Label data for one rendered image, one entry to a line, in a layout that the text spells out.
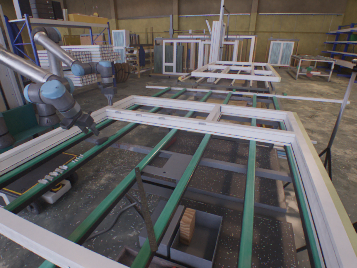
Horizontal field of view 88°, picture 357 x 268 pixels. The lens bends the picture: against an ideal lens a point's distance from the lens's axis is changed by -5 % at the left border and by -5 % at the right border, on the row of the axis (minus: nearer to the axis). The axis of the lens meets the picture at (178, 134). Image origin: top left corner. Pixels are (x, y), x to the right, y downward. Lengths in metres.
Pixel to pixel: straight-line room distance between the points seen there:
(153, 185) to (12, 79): 1.53
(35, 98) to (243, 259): 1.02
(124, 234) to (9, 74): 1.66
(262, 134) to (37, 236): 1.18
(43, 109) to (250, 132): 1.79
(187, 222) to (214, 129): 0.66
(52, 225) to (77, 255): 1.51
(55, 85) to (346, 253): 1.14
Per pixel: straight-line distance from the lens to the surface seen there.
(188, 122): 1.36
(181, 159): 1.06
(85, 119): 1.06
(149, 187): 1.34
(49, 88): 0.99
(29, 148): 1.32
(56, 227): 2.10
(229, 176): 1.42
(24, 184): 2.17
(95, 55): 6.09
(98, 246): 1.83
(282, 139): 1.34
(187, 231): 0.94
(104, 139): 1.27
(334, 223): 0.79
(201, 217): 1.04
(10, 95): 2.23
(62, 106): 1.00
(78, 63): 1.70
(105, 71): 1.67
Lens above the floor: 1.43
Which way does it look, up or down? 25 degrees down
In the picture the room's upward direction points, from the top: straight up
